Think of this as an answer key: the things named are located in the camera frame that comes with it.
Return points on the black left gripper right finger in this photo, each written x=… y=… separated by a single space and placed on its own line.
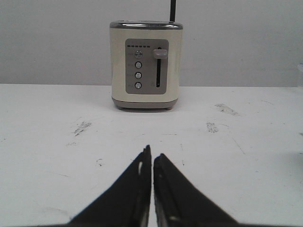
x=178 y=203

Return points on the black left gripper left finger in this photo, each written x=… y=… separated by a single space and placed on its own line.
x=126 y=203

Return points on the cream and chrome toaster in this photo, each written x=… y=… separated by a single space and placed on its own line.
x=145 y=59

